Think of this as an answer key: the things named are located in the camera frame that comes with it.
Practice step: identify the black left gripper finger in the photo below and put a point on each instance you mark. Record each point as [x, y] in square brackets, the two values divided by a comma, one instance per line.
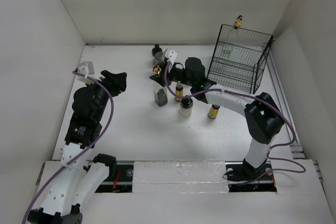
[107, 76]
[119, 81]

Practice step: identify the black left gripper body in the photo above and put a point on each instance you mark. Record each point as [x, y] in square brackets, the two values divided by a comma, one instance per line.
[102, 93]

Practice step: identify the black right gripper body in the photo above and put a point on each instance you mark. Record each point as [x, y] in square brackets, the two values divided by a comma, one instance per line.
[178, 74]

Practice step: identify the glass bottle with dark sauce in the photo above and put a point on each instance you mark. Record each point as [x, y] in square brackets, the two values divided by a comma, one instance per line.
[160, 93]

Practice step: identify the clear glass bottle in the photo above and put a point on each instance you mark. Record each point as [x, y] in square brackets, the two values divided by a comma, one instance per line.
[231, 38]

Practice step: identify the grey-lid white powder shaker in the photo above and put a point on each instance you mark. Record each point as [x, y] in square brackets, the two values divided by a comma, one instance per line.
[159, 58]

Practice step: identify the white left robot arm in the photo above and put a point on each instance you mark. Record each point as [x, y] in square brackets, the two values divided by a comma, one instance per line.
[64, 194]

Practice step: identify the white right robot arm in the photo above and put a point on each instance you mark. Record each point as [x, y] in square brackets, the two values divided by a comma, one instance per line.
[263, 119]

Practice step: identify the small yellow bottle cork centre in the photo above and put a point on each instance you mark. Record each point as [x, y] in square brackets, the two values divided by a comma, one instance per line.
[179, 91]

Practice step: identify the small yellow bottle cork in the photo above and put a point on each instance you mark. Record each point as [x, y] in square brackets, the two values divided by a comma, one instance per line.
[213, 112]
[179, 91]

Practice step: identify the black-cap white powder jar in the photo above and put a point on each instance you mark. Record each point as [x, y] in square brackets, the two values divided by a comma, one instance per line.
[186, 106]

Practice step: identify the small black-cap back jar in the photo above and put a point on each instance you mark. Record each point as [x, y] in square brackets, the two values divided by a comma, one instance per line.
[155, 50]

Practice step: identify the small yellow bottle cork right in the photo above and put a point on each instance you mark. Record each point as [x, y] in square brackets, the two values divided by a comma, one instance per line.
[213, 112]

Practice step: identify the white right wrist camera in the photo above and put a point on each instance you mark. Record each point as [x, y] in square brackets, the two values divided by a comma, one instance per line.
[170, 55]

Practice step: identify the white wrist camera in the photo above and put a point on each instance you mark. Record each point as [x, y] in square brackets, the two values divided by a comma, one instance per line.
[86, 68]
[170, 55]

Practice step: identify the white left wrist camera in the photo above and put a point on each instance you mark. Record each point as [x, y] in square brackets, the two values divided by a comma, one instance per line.
[86, 68]

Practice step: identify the black wire rack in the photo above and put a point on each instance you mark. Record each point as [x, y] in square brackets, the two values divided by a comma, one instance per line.
[245, 70]

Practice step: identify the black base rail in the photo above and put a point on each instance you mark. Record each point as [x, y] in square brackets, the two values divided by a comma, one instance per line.
[186, 177]

